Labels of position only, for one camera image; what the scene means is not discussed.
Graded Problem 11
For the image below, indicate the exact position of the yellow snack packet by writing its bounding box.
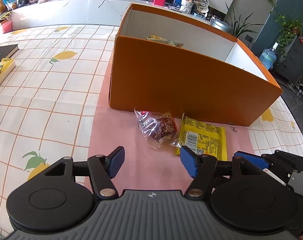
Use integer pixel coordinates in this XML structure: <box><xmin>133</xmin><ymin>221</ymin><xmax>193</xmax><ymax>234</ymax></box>
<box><xmin>172</xmin><ymin>115</ymin><xmax>228</xmax><ymax>161</ymax></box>

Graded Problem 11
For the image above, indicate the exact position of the dark cabinet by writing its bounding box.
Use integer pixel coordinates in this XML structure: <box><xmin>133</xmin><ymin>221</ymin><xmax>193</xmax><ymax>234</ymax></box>
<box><xmin>274</xmin><ymin>38</ymin><xmax>303</xmax><ymax>85</ymax></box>

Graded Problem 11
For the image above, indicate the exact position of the white tv console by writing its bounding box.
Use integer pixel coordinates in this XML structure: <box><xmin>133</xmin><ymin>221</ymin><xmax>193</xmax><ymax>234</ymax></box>
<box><xmin>10</xmin><ymin>0</ymin><xmax>214</xmax><ymax>31</ymax></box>

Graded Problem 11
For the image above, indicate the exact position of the pink table mat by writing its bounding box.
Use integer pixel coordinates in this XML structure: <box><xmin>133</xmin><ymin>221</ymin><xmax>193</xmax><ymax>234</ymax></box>
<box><xmin>73</xmin><ymin>60</ymin><xmax>256</xmax><ymax>198</ymax></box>

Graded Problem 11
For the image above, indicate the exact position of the orange cardboard box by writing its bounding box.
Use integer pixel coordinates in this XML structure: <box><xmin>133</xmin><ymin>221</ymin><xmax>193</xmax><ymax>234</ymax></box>
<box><xmin>109</xmin><ymin>8</ymin><xmax>282</xmax><ymax>126</ymax></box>

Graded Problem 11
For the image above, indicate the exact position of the silver trash can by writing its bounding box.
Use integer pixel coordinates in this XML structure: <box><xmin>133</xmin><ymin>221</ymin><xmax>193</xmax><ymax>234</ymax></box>
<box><xmin>210</xmin><ymin>18</ymin><xmax>233</xmax><ymax>35</ymax></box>

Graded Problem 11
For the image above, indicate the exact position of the red snack bar wrapper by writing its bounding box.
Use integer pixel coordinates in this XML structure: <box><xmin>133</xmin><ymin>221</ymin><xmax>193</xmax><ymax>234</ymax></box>
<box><xmin>147</xmin><ymin>35</ymin><xmax>168</xmax><ymax>43</ymax></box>

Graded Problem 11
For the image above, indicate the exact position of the yellow tissue pack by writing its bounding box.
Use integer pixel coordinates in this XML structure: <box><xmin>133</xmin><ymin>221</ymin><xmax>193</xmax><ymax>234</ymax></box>
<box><xmin>0</xmin><ymin>58</ymin><xmax>16</xmax><ymax>84</ymax></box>

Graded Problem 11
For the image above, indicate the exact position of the potted green plant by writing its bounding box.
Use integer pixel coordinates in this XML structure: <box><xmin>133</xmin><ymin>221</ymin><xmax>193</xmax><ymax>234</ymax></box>
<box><xmin>225</xmin><ymin>4</ymin><xmax>263</xmax><ymax>38</ymax></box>

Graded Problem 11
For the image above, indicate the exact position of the blue water bottle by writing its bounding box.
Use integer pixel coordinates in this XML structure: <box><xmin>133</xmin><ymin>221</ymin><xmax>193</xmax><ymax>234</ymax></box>
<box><xmin>259</xmin><ymin>42</ymin><xmax>279</xmax><ymax>70</ymax></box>

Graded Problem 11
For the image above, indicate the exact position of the clear red pastry packet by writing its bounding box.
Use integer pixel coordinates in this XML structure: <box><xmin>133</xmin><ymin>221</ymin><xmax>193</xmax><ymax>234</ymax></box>
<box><xmin>134</xmin><ymin>109</ymin><xmax>179</xmax><ymax>149</ymax></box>

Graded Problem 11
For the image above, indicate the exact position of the hanging vine plant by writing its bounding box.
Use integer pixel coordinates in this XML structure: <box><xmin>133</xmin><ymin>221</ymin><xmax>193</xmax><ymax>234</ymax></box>
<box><xmin>257</xmin><ymin>0</ymin><xmax>303</xmax><ymax>58</ymax></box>

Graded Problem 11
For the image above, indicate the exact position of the grey triangular snack packet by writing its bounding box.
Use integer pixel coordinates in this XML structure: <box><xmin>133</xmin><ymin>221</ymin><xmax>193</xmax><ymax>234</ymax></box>
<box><xmin>167</xmin><ymin>40</ymin><xmax>184</xmax><ymax>48</ymax></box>

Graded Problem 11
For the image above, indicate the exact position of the pink storage box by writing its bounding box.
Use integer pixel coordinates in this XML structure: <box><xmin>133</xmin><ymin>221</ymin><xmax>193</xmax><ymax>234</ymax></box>
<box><xmin>1</xmin><ymin>20</ymin><xmax>13</xmax><ymax>34</ymax></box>

